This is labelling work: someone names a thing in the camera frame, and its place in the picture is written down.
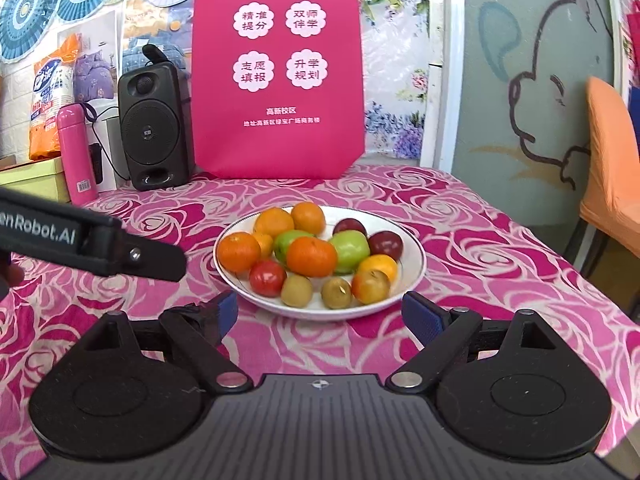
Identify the orange covered chair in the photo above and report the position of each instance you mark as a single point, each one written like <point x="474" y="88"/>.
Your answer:
<point x="615" y="170"/>

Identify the small yellow-orange citrus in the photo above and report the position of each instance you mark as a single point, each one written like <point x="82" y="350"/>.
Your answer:
<point x="382" y="264"/>
<point x="263" y="244"/>

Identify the pink thermos bottle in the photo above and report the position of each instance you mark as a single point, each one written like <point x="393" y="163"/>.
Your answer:
<point x="75" y="155"/>

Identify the floral wallpaper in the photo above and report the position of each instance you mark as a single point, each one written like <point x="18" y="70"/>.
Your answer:
<point x="400" y="85"/>

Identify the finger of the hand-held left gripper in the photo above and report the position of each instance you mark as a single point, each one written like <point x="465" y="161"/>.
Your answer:
<point x="155" y="260"/>

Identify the green cardboard box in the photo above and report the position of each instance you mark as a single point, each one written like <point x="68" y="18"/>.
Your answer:
<point x="35" y="180"/>

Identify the white box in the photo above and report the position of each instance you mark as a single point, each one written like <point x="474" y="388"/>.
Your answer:
<point x="110" y="130"/>

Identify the red-yellow peach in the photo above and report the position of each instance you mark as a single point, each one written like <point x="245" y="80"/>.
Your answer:
<point x="370" y="286"/>

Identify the large orange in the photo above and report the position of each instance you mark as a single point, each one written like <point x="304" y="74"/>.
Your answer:
<point x="308" y="217"/>
<point x="272" y="222"/>

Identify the white plate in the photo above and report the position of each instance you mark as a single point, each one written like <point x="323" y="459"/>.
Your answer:
<point x="405" y="260"/>

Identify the purple bedding poster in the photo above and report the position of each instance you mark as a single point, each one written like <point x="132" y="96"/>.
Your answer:
<point x="95" y="75"/>

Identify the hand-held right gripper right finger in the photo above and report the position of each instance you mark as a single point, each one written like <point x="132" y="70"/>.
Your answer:
<point x="422" y="312"/>

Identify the black speaker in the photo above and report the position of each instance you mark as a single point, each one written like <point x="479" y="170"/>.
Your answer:
<point x="152" y="130"/>

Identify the dark red plum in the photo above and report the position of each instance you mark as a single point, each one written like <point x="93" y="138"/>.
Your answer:
<point x="385" y="245"/>
<point x="350" y="226"/>

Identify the orange paper cup packet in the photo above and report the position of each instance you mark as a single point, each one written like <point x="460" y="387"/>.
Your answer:
<point x="47" y="105"/>

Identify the pink rose tablecloth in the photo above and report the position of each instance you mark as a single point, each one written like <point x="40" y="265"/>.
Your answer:
<point x="475" y="240"/>

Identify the reddish tangerine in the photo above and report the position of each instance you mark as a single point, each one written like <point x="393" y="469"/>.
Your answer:
<point x="311" y="256"/>
<point x="239" y="254"/>

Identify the pink hanging bag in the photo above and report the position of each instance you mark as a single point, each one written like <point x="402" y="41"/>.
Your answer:
<point x="634" y="35"/>

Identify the pink tote bag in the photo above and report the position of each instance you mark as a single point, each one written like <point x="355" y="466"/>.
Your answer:
<point x="280" y="140"/>

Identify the glass partition with cartoon drawing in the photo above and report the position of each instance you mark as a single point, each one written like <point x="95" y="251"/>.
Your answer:
<point x="500" y="110"/>

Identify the green apple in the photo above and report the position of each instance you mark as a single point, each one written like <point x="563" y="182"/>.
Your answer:
<point x="287" y="242"/>
<point x="350" y="250"/>

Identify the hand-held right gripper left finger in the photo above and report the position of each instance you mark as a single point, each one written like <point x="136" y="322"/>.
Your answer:
<point x="226" y="310"/>

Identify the black microphone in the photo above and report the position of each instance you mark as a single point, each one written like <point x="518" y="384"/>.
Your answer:
<point x="155" y="55"/>

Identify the person's left hand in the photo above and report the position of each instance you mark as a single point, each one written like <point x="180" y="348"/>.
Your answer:
<point x="14" y="274"/>

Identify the tan longan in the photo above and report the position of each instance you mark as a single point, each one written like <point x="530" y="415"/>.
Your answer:
<point x="336" y="292"/>
<point x="296" y="290"/>

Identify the blue plaid bedding poster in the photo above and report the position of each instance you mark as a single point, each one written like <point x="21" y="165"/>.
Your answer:
<point x="160" y="25"/>

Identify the red tomato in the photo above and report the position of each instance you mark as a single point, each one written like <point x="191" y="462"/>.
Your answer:
<point x="267" y="277"/>

